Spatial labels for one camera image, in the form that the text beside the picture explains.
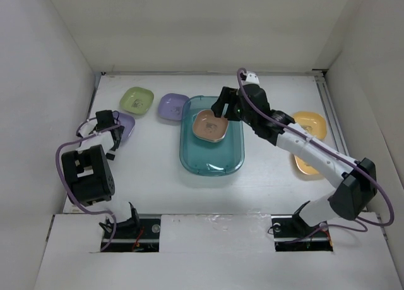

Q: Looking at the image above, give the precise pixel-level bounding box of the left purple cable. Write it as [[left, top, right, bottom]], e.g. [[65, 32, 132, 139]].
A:
[[55, 111, 124, 252]]

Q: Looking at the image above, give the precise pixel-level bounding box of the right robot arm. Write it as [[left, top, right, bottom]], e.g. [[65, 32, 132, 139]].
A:
[[211, 84, 377, 236]]

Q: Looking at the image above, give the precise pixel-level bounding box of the yellow plate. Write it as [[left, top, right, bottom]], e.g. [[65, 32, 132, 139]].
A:
[[294, 155, 321, 176], [293, 111, 327, 140]]

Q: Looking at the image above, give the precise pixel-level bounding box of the brown square plate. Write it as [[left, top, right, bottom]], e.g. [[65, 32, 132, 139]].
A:
[[192, 109, 229, 143]]

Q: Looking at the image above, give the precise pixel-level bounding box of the purple square plate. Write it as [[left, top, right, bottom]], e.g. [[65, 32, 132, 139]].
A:
[[157, 93, 189, 123], [113, 111, 136, 143]]

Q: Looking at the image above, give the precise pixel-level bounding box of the teal transparent plastic bin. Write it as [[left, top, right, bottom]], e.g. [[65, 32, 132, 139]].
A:
[[179, 95, 245, 176]]

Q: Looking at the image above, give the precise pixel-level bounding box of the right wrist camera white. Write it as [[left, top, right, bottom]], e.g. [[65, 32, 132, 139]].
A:
[[241, 71, 259, 85]]

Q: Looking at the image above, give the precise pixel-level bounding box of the aluminium rail right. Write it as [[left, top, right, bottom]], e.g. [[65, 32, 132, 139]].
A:
[[314, 72, 349, 155]]

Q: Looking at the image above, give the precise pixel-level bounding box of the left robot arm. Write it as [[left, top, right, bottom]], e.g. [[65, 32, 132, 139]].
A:
[[58, 110, 135, 208]]

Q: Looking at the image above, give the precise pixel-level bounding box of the green square plate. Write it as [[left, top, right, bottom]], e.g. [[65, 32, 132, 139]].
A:
[[119, 87, 154, 116]]

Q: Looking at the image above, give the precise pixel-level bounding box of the front mounting rail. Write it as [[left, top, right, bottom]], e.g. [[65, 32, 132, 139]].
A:
[[101, 214, 333, 253]]

